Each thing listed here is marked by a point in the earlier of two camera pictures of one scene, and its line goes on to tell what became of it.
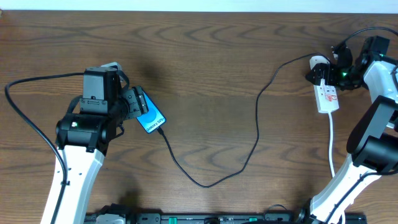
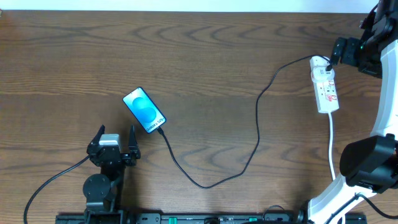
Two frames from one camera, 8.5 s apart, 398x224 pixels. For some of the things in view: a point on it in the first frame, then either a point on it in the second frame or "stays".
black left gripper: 133,103 -> 112,155
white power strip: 326,98 stays
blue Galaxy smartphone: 152,119 stays
